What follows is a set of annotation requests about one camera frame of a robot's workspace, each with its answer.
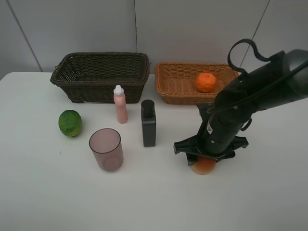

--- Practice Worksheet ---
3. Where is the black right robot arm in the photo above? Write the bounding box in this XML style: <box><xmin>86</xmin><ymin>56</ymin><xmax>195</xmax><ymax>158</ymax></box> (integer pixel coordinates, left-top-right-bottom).
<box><xmin>173</xmin><ymin>50</ymin><xmax>308</xmax><ymax>166</ymax></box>

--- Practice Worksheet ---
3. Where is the orange tangerine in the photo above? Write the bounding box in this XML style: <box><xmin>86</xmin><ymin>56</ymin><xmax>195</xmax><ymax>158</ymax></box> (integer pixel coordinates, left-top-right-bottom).
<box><xmin>195</xmin><ymin>73</ymin><xmax>217</xmax><ymax>93</ymax></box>

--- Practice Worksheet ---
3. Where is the pink bottle white cap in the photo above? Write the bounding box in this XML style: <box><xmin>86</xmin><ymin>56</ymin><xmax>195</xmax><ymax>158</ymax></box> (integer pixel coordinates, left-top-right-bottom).
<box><xmin>114</xmin><ymin>85</ymin><xmax>128</xmax><ymax>124</ymax></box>

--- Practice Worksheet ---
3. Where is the green lime fruit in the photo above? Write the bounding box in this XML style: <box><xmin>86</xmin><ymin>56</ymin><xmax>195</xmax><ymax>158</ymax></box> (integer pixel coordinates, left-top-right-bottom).
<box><xmin>58</xmin><ymin>110</ymin><xmax>82</xmax><ymax>137</ymax></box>

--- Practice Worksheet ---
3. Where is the red orange peach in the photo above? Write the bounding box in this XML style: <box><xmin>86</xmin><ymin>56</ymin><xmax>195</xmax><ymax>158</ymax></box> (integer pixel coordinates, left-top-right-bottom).
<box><xmin>191</xmin><ymin>156</ymin><xmax>216</xmax><ymax>175</ymax></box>

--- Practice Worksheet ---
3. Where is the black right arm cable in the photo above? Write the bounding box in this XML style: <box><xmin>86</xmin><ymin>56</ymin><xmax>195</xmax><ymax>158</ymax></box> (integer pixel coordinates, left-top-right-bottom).
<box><xmin>206</xmin><ymin>38</ymin><xmax>308</xmax><ymax>114</ymax></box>

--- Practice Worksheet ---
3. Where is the orange wicker basket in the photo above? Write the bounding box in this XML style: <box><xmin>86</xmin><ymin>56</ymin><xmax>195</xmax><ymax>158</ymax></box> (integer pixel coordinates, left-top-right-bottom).
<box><xmin>155</xmin><ymin>62</ymin><xmax>239</xmax><ymax>105</ymax></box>

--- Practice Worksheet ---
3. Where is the dark green rectangular bottle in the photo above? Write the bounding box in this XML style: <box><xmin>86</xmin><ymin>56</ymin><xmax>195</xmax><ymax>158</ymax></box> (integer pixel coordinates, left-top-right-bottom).
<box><xmin>141</xmin><ymin>100</ymin><xmax>156</xmax><ymax>147</ymax></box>

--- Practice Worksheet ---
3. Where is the translucent purple plastic cup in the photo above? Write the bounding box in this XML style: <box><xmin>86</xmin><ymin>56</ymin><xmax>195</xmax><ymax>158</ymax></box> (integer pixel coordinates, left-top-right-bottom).
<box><xmin>89</xmin><ymin>128</ymin><xmax>124</xmax><ymax>172</ymax></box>

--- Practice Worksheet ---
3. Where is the dark brown wicker basket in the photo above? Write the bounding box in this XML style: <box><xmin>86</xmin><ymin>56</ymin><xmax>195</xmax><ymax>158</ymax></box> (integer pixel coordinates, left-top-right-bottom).
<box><xmin>50</xmin><ymin>52</ymin><xmax>150</xmax><ymax>103</ymax></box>

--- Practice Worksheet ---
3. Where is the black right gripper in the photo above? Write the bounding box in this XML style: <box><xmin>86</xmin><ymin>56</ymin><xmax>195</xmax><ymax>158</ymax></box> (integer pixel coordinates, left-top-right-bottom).
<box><xmin>173</xmin><ymin>103</ymin><xmax>252</xmax><ymax>166</ymax></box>

